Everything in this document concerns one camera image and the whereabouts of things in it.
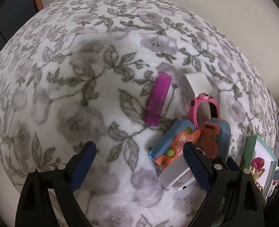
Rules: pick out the blue orange small box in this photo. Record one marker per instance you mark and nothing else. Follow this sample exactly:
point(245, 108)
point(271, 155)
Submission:
point(216, 138)

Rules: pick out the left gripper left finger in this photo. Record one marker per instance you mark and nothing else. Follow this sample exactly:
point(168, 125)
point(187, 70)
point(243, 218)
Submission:
point(35, 206)

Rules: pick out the purple plastic stick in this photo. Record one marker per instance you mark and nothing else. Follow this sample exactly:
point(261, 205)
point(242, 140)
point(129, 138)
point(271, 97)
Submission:
point(157, 100)

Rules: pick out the pink smart watch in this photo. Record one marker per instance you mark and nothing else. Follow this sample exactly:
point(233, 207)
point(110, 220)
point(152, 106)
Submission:
point(202, 108)

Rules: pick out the gold black patterned harmonica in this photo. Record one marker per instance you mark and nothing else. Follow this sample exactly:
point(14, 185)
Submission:
point(256, 174)

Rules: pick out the teal white tray box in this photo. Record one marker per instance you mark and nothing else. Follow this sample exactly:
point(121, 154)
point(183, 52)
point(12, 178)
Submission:
point(255, 146)

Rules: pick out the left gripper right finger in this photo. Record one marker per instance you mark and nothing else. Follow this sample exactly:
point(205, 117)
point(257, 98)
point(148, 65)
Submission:
point(229, 191)

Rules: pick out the white charger cube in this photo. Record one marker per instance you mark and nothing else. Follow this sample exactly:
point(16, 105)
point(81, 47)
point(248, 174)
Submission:
point(194, 84)

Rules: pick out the blue orange carrot knife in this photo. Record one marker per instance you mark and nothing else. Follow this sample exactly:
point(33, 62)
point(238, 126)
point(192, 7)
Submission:
point(170, 146)

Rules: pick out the white power strip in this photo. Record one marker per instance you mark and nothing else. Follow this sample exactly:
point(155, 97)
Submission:
point(276, 150)

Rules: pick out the floral grey white blanket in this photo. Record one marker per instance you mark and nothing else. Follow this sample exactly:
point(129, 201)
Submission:
point(84, 70)

